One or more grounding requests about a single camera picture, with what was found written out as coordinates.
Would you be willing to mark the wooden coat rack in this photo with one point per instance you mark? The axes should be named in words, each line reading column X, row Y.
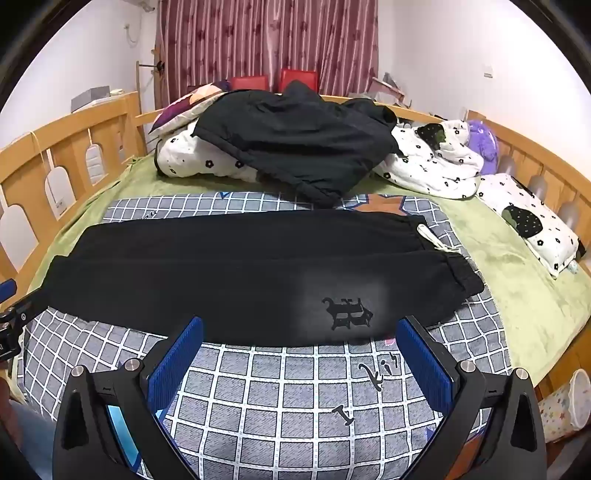
column 141, row 92

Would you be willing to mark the purple plush toy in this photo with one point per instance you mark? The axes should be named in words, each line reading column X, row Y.
column 482, row 143

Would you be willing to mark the star print waste bin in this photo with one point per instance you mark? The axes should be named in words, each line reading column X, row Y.
column 561, row 410

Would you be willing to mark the red chair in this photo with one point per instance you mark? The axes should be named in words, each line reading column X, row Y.
column 249, row 83
column 300, row 78

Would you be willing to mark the wooden bed frame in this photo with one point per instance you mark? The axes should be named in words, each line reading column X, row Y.
column 27, row 152

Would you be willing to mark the pink folding rack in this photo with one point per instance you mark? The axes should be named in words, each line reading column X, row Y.
column 390, row 87

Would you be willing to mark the pile of black clothes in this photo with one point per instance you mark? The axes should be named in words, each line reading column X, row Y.
column 300, row 138

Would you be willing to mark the white floral pillow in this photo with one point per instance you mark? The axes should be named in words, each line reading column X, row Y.
column 531, row 221

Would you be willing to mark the grey checked blanket with stars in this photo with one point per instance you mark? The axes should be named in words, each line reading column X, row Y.
column 277, row 392

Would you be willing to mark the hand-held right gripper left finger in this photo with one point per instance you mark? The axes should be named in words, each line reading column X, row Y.
column 178, row 362

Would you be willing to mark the purple and orange pillow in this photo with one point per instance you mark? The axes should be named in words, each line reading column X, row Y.
column 184, row 108

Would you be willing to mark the person's blue jeans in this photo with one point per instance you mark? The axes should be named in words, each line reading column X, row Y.
column 34, row 438

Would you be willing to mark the black pants with printed logo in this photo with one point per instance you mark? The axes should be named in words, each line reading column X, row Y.
column 207, row 277

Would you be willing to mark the red striped curtain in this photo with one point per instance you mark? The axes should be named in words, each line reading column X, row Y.
column 258, row 41

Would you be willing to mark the grey box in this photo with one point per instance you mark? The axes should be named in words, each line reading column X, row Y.
column 90, row 99

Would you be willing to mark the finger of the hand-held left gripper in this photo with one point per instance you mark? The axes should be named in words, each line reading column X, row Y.
column 6, row 289
column 21, row 308

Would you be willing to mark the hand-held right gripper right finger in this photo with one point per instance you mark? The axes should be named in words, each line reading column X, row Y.
column 425, row 364

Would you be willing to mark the white air conditioner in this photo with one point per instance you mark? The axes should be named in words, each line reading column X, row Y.
column 141, row 3

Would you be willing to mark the green bed sheet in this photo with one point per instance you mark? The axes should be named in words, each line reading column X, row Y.
column 531, row 314

